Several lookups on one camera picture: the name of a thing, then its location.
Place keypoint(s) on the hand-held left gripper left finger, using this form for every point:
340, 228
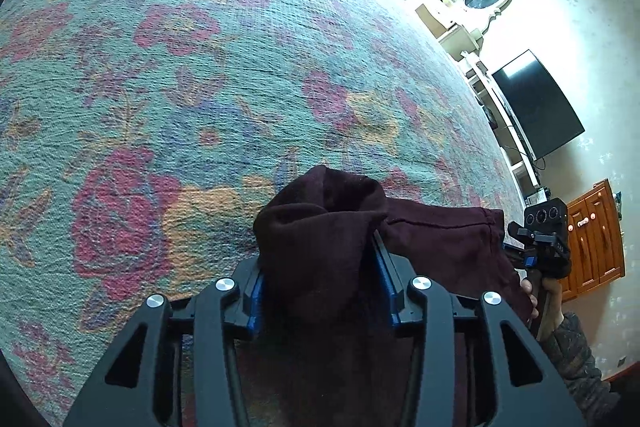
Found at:
256, 302

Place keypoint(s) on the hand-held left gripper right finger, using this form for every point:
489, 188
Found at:
387, 292

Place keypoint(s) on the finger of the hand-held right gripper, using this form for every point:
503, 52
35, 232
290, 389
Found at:
520, 239

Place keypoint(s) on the maroon pants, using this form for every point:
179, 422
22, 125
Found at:
320, 257

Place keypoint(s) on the person's right hand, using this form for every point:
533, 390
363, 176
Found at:
547, 302

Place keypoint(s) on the wooden cabinet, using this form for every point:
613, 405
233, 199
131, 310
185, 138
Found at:
595, 242

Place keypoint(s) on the white television stand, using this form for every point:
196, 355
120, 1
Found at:
505, 127

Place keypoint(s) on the black television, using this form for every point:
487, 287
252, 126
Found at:
537, 102

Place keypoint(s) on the white dressing table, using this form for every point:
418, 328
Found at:
450, 32

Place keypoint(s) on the floral bedspread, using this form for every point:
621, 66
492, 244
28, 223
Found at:
150, 57

